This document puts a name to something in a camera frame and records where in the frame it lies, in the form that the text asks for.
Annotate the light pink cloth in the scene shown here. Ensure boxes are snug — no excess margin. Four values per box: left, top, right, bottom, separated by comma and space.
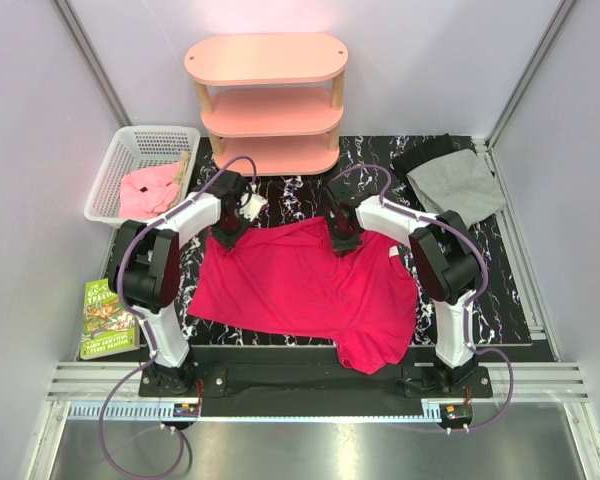
119, 163, 178, 219

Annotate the aluminium frame rail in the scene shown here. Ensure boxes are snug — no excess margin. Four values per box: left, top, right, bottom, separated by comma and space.
47, 362, 588, 424

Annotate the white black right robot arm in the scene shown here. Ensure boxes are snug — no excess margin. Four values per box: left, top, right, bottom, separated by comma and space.
324, 179, 488, 397

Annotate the white plastic basket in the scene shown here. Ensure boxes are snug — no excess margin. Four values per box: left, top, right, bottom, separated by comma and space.
83, 125, 202, 231

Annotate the grey folded t-shirt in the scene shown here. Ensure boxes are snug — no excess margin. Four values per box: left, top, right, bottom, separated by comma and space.
407, 149, 506, 226

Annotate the beige cloth in basket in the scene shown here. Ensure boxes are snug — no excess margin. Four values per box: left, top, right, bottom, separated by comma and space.
160, 150, 191, 213

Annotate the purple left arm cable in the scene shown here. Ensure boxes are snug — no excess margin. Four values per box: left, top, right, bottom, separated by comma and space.
97, 155, 259, 476

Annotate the black folded t-shirt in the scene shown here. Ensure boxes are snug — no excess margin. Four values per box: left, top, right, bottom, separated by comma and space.
392, 134, 475, 174

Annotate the green treehouse book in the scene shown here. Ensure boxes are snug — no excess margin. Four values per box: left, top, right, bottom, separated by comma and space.
79, 279, 140, 360

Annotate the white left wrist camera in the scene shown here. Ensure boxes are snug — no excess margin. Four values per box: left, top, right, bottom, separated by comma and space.
239, 194, 268, 222

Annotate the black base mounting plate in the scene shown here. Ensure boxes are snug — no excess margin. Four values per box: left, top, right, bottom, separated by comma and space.
139, 346, 493, 421

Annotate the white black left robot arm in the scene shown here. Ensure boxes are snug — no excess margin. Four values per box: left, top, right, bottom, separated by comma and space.
107, 171, 267, 396

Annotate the red t-shirt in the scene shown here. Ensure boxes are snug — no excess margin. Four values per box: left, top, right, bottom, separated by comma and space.
188, 217, 419, 374

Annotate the pink three-tier shelf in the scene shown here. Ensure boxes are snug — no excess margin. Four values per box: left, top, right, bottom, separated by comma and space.
184, 33, 348, 176

